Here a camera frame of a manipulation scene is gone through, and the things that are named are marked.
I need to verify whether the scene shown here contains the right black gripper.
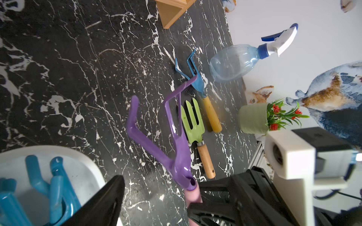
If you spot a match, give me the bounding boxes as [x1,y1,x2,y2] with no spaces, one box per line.
[187,166,298,226]

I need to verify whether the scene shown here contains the green pot red flowers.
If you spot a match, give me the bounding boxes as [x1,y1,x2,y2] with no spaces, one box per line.
[238,99,309,135]

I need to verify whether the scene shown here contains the wooden shelf rack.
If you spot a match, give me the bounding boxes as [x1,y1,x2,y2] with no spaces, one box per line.
[156,0,196,29]

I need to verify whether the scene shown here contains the blue rake yellow handle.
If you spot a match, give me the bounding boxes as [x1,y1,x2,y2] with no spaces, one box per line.
[175,49,222,133]

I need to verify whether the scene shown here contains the blue fork yellow handle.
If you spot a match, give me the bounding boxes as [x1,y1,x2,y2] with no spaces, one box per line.
[25,155,82,226]

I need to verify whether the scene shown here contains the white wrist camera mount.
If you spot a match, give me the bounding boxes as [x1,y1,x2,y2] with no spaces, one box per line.
[264,127,357,226]

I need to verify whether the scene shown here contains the clear blue spray bottle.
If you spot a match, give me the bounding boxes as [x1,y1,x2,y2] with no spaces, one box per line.
[209,23,298,82]

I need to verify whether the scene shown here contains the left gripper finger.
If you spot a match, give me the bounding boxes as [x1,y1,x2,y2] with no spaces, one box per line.
[62,175,125,226]

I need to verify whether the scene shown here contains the purple rake pink handle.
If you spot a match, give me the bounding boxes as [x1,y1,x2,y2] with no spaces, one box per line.
[126,77,202,208]

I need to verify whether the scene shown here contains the white plastic storage box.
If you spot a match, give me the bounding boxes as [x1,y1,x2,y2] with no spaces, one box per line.
[1,146,105,226]

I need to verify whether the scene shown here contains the teal rake yellow handle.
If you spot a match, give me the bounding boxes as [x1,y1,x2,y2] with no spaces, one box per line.
[1,178,33,226]

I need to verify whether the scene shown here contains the green fork wooden handle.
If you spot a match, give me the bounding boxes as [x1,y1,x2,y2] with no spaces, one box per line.
[181,98,216,179]

